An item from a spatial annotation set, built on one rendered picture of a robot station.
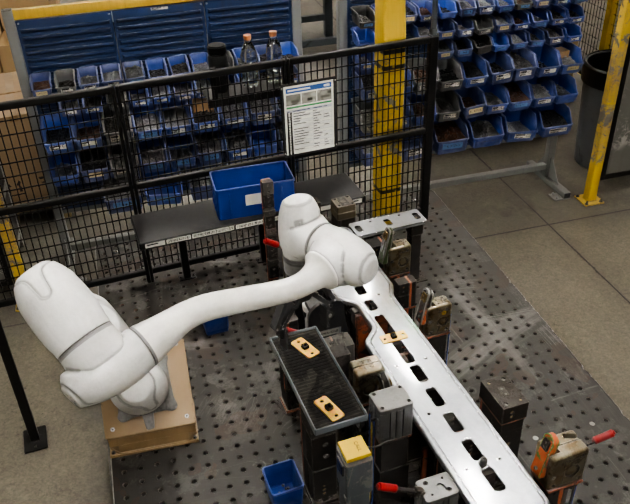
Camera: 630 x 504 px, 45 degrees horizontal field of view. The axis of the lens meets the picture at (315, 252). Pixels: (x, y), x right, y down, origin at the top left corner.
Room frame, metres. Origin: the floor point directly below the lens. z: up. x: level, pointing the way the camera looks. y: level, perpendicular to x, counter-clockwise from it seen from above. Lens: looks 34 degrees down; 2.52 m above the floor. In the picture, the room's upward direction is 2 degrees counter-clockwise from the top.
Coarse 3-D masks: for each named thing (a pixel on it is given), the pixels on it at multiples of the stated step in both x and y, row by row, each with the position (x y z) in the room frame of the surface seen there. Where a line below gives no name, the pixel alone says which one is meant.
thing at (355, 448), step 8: (344, 440) 1.23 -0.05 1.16; (352, 440) 1.23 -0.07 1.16; (360, 440) 1.23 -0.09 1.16; (344, 448) 1.21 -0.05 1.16; (352, 448) 1.21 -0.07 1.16; (360, 448) 1.20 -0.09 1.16; (344, 456) 1.19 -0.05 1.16; (352, 456) 1.18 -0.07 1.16; (360, 456) 1.18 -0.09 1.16; (368, 456) 1.19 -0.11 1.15
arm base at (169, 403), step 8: (168, 376) 1.74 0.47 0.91; (168, 384) 1.71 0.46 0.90; (168, 392) 1.70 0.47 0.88; (168, 400) 1.69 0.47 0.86; (160, 408) 1.67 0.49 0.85; (168, 408) 1.67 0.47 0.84; (120, 416) 1.65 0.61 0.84; (128, 416) 1.65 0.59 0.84; (136, 416) 1.65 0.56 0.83; (144, 416) 1.64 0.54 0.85; (152, 416) 1.64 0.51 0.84; (152, 424) 1.63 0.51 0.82
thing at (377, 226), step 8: (384, 216) 2.50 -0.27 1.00; (392, 216) 2.49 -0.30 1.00; (400, 216) 2.49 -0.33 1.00; (408, 216) 2.49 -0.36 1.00; (352, 224) 2.45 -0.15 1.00; (360, 224) 2.44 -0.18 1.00; (368, 224) 2.44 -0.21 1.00; (376, 224) 2.44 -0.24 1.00; (384, 224) 2.44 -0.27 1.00; (392, 224) 2.44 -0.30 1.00; (400, 224) 2.43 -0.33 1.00; (408, 224) 2.43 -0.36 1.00; (416, 224) 2.44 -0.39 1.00; (360, 232) 2.39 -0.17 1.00; (368, 232) 2.39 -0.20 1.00; (376, 232) 2.38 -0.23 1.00
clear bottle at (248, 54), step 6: (246, 36) 2.78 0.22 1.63; (246, 42) 2.79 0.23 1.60; (246, 48) 2.78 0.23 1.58; (252, 48) 2.78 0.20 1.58; (240, 54) 2.79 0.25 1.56; (246, 54) 2.77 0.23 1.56; (252, 54) 2.77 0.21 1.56; (246, 60) 2.77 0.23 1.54; (252, 60) 2.77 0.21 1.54; (252, 72) 2.77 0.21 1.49; (258, 72) 2.80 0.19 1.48; (252, 78) 2.77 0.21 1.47; (258, 78) 2.79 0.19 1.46; (246, 84) 2.77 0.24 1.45; (252, 84) 2.77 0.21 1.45; (258, 84) 2.79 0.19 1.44
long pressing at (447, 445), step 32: (352, 288) 2.04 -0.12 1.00; (384, 288) 2.03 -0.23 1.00; (384, 352) 1.71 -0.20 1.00; (416, 352) 1.71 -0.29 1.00; (416, 384) 1.57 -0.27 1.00; (448, 384) 1.57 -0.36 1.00; (416, 416) 1.45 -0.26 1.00; (480, 416) 1.44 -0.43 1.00; (448, 448) 1.34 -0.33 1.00; (480, 448) 1.33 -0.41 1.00; (480, 480) 1.23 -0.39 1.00; (512, 480) 1.23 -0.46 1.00
